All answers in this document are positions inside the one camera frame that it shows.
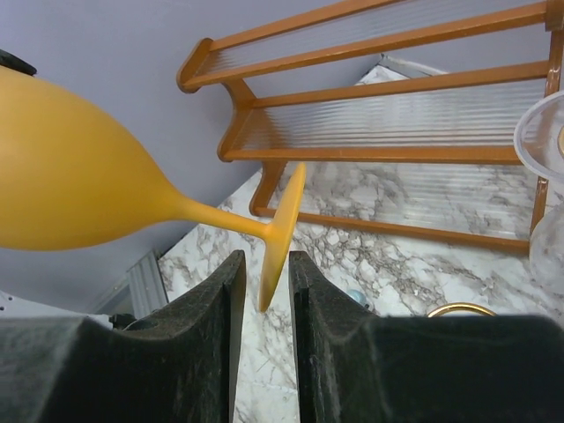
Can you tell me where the gold wire glass rack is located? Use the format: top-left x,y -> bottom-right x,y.
425,125 -> 564,318

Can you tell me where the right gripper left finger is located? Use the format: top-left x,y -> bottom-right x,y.
1,250 -> 246,422

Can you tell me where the wooden shelf rack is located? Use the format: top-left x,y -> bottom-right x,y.
175,0 -> 564,255

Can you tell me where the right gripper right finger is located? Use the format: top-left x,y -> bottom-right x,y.
289,251 -> 563,422

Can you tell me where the orange plastic goblet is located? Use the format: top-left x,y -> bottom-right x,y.
1,68 -> 306,311

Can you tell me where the light blue nail file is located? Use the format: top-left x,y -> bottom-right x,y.
347,290 -> 370,308

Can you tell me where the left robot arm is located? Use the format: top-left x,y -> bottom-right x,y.
0,49 -> 37,77

